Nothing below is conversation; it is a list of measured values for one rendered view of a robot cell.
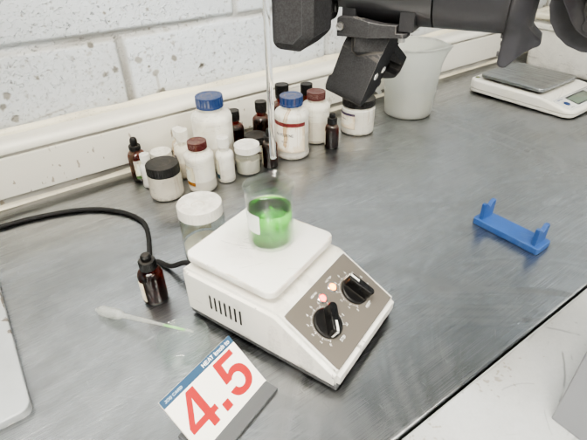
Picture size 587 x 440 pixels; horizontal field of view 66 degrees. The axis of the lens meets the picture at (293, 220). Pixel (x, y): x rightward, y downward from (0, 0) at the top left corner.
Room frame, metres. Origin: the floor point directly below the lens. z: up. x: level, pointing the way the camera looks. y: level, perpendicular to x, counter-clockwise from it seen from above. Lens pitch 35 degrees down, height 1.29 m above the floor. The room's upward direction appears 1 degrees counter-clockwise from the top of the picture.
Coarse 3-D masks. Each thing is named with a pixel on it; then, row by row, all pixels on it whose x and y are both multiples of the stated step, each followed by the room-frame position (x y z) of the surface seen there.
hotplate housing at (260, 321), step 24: (192, 264) 0.38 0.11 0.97; (312, 264) 0.38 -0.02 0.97; (192, 288) 0.37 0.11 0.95; (216, 288) 0.35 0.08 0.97; (240, 288) 0.34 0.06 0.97; (288, 288) 0.34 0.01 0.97; (216, 312) 0.35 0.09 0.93; (240, 312) 0.33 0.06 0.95; (264, 312) 0.31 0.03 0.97; (384, 312) 0.35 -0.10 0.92; (240, 336) 0.34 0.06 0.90; (264, 336) 0.31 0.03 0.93; (288, 336) 0.30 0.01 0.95; (288, 360) 0.30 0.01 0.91; (312, 360) 0.28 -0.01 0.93; (336, 384) 0.27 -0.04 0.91
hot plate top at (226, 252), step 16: (224, 224) 0.43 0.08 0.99; (240, 224) 0.43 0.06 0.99; (304, 224) 0.43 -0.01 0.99; (208, 240) 0.40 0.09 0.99; (224, 240) 0.40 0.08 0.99; (240, 240) 0.40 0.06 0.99; (304, 240) 0.40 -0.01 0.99; (320, 240) 0.40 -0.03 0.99; (192, 256) 0.38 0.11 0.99; (208, 256) 0.38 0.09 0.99; (224, 256) 0.37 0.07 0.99; (240, 256) 0.37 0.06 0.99; (256, 256) 0.37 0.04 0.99; (272, 256) 0.37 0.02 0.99; (288, 256) 0.37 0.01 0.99; (304, 256) 0.37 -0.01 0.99; (224, 272) 0.35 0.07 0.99; (240, 272) 0.35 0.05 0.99; (256, 272) 0.35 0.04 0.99; (272, 272) 0.35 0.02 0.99; (288, 272) 0.35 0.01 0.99; (256, 288) 0.32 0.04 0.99; (272, 288) 0.32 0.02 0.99
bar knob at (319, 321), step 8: (328, 304) 0.32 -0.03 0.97; (320, 312) 0.32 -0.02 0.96; (328, 312) 0.31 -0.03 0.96; (336, 312) 0.31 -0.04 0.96; (320, 320) 0.31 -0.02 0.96; (328, 320) 0.31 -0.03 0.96; (336, 320) 0.30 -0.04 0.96; (320, 328) 0.30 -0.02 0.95; (328, 328) 0.30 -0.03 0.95; (336, 328) 0.30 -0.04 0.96; (328, 336) 0.30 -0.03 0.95; (336, 336) 0.30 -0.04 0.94
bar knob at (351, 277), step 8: (344, 280) 0.36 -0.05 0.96; (352, 280) 0.36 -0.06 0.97; (360, 280) 0.36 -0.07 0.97; (344, 288) 0.36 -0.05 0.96; (352, 288) 0.36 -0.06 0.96; (360, 288) 0.35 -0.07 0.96; (368, 288) 0.35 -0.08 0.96; (344, 296) 0.35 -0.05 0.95; (352, 296) 0.35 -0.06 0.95; (360, 296) 0.35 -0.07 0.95; (368, 296) 0.35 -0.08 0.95
